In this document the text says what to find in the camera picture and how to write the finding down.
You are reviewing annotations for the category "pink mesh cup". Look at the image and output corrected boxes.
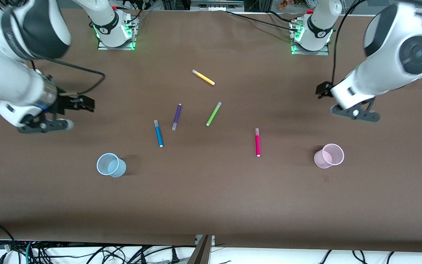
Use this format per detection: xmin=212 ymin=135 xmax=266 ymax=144
xmin=314 ymin=143 xmax=345 ymax=169

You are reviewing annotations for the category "blue mesh cup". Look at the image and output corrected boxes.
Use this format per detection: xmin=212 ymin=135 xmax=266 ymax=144
xmin=96 ymin=153 xmax=127 ymax=178

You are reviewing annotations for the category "blue marker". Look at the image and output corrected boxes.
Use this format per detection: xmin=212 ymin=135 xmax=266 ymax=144
xmin=154 ymin=120 xmax=164 ymax=148

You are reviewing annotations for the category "purple marker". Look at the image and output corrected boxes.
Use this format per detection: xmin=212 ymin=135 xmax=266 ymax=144
xmin=172 ymin=104 xmax=182 ymax=131

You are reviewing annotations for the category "green marker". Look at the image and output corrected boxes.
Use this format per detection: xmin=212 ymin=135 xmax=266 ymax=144
xmin=206 ymin=102 xmax=222 ymax=127

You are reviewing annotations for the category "yellow marker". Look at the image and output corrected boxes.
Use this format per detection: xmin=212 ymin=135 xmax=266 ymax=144
xmin=192 ymin=69 xmax=215 ymax=86

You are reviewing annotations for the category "brown table cover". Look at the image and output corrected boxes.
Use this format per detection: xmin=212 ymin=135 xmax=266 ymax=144
xmin=0 ymin=9 xmax=422 ymax=253

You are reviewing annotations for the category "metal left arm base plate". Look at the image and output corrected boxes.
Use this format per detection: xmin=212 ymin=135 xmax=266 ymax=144
xmin=290 ymin=18 xmax=330 ymax=56

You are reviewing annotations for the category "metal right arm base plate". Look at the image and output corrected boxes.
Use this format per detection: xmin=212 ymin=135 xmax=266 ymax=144
xmin=97 ymin=15 xmax=137 ymax=51

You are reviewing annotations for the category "long black table cable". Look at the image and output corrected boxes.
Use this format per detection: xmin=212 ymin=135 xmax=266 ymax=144
xmin=226 ymin=10 xmax=300 ymax=32

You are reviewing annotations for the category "aluminium frame rail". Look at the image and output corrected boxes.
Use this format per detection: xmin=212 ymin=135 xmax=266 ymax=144
xmin=190 ymin=0 xmax=245 ymax=12

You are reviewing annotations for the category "metal table bracket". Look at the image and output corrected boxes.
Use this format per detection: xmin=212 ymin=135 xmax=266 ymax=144
xmin=187 ymin=235 xmax=216 ymax=264

